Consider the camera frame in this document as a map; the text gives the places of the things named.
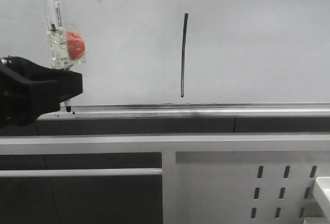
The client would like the black opposing gripper finger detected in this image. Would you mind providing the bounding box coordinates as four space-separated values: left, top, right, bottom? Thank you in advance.
1 56 83 126

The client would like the white black whiteboard marker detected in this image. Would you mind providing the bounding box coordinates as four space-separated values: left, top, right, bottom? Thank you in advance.
38 0 74 113

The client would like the red round magnet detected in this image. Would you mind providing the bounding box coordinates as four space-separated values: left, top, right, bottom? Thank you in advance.
66 31 86 61

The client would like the white whiteboard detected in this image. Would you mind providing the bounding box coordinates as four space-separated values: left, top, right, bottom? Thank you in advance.
0 0 330 106

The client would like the white plastic tray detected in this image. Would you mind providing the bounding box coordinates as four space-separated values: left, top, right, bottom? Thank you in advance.
312 177 330 220

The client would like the white perforated metal frame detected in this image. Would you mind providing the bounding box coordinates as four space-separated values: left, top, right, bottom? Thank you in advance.
1 133 329 223

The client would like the aluminium whiteboard tray rail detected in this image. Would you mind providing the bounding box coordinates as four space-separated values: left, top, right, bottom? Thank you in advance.
38 103 329 120

